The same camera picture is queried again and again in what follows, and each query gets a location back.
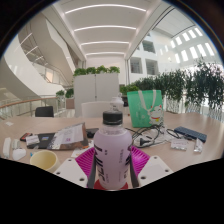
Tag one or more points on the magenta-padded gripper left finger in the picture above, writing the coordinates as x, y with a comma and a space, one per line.
71, 171

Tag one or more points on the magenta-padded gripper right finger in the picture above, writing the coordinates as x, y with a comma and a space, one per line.
155, 170

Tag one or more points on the pale purple black-capped drink bottle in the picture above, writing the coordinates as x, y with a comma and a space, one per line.
111, 156

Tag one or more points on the cream ceramic mug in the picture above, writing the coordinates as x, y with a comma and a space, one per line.
45, 161

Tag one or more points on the clear plastic packet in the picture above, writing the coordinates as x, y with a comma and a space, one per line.
179, 144

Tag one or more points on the black folder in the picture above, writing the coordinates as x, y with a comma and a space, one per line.
45, 140

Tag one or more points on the small black device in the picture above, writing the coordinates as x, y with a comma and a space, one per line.
92, 132

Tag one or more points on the small clear plastic box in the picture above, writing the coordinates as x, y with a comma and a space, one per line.
198, 146

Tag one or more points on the white card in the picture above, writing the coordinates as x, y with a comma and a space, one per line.
32, 140

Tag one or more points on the dark blue flat case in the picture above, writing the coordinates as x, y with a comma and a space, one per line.
190, 134

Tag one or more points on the small red-black box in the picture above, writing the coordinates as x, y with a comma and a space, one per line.
25, 136

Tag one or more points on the green tote bag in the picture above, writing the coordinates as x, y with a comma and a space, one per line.
143, 106

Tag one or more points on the black chair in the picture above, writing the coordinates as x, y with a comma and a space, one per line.
44, 111

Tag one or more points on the clear plastic bottle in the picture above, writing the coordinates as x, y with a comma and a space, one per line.
116, 104

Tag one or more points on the potted green plants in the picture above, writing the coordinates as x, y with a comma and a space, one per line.
69, 93

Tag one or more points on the white paper sheet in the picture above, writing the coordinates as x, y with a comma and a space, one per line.
9, 123

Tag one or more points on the white cabinet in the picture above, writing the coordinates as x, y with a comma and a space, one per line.
95, 88

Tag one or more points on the wooden-topped glass railing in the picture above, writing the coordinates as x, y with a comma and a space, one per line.
20, 101

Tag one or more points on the tall green plant hedge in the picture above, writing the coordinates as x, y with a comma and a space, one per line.
196, 86

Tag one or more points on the green plants atop cabinet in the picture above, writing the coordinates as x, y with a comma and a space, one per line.
96, 70

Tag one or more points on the ceiling light strips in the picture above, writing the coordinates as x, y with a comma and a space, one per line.
105, 28

